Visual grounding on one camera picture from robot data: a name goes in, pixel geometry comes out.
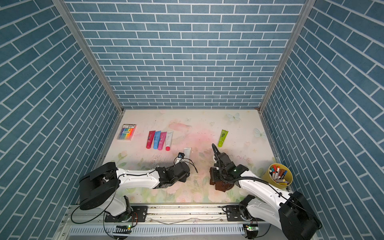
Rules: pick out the aluminium corner post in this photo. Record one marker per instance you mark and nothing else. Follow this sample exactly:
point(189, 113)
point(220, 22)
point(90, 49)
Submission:
point(81, 41)
point(304, 14)

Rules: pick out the yellow cup of markers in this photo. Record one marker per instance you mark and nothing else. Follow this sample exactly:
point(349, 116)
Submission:
point(278, 176)

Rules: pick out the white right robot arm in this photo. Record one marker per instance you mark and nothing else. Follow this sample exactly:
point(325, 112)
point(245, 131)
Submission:
point(290, 212)

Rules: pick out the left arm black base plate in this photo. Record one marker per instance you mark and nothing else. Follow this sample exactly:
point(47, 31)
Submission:
point(137, 214)

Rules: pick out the aluminium left corner post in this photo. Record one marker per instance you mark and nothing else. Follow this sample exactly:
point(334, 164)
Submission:
point(81, 41)

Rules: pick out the brown wiping cloth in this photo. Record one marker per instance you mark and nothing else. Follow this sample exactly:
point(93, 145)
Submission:
point(216, 181)

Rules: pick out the rainbow highlighter pen pack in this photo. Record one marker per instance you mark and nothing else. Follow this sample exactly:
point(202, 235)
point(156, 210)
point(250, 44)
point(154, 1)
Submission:
point(126, 133)

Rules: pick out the green toothpaste tube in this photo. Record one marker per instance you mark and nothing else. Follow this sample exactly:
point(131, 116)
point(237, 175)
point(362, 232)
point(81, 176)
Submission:
point(222, 138)

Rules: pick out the white orange-capped toothpaste tube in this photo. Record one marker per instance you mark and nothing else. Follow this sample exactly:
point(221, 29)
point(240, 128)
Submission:
point(187, 152)

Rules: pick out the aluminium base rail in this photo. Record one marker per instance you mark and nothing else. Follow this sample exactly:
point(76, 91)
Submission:
point(166, 221)

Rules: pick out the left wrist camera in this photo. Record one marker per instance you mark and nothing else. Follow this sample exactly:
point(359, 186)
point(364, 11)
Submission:
point(181, 156)

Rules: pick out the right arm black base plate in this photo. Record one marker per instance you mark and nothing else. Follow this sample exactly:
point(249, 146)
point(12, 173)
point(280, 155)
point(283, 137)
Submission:
point(235, 213)

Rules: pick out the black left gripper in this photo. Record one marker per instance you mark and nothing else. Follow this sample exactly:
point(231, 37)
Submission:
point(185, 177)

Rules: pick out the white pink-capped toothpaste tube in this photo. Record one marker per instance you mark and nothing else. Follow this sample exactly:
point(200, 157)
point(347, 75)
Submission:
point(169, 138)

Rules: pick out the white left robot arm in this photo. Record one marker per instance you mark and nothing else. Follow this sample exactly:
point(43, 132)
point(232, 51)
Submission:
point(98, 188)

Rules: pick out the red toothpaste tube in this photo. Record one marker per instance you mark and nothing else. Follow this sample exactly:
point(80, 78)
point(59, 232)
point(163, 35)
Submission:
point(150, 139)

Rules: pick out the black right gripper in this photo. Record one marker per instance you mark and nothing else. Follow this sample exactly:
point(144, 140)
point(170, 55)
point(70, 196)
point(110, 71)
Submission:
point(215, 170)

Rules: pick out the blue toothpaste tube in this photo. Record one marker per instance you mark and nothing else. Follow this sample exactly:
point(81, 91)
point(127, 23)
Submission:
point(156, 139)

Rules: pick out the aluminium right corner post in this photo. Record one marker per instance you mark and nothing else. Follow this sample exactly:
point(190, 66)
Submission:
point(304, 14)

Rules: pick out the magenta toothpaste tube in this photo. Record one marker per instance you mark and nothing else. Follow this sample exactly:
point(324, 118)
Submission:
point(162, 140)

